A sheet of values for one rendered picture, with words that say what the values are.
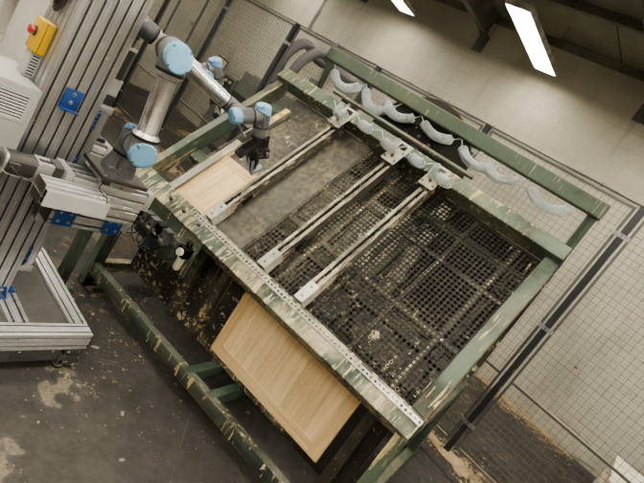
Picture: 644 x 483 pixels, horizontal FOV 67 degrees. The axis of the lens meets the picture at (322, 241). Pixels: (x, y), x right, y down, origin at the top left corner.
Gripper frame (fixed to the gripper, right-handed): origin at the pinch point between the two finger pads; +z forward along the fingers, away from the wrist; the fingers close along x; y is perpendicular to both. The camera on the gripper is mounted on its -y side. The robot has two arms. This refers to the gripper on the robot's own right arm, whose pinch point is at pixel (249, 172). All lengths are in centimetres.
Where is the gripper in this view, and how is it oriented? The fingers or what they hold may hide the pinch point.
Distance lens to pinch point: 247.8
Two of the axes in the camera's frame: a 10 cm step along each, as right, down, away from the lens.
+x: -6.3, -5.6, 5.4
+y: 7.5, -2.4, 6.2
